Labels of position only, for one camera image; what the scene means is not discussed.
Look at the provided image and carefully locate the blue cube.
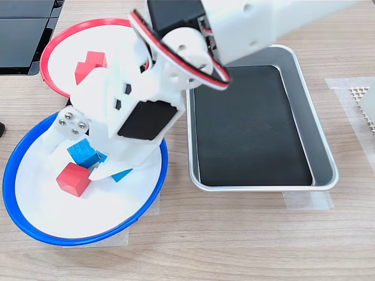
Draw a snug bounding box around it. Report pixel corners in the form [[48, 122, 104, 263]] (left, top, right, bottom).
[[66, 138, 102, 169], [96, 150, 134, 183]]

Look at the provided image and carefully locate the black glossy panel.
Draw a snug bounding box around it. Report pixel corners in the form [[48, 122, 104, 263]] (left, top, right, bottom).
[[0, 17, 59, 76], [0, 0, 66, 19]]

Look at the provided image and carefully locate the red cube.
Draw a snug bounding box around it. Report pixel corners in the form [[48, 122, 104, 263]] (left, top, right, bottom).
[[55, 162, 92, 197], [74, 60, 99, 86], [86, 51, 107, 68]]

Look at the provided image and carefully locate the steel tray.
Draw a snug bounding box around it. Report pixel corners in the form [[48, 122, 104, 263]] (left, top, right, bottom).
[[185, 44, 340, 193]]

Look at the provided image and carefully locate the red-rimmed white plate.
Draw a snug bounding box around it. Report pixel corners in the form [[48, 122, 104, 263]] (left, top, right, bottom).
[[40, 18, 138, 98]]

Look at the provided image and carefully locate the translucent tape strip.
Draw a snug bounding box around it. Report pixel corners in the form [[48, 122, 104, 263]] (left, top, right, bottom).
[[140, 191, 161, 217], [63, 228, 129, 248], [282, 190, 335, 210]]

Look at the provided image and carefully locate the pale perforated base plate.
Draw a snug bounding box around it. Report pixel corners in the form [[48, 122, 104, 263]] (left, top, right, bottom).
[[349, 85, 375, 138]]

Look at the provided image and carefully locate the red white black servo cable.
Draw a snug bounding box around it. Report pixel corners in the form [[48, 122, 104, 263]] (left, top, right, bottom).
[[128, 10, 231, 91]]

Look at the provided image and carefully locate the blue-rimmed white plate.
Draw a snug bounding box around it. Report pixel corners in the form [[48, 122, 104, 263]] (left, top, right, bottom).
[[2, 111, 169, 246]]

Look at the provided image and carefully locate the black tray mat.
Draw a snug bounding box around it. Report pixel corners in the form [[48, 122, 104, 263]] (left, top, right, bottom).
[[193, 65, 313, 187]]

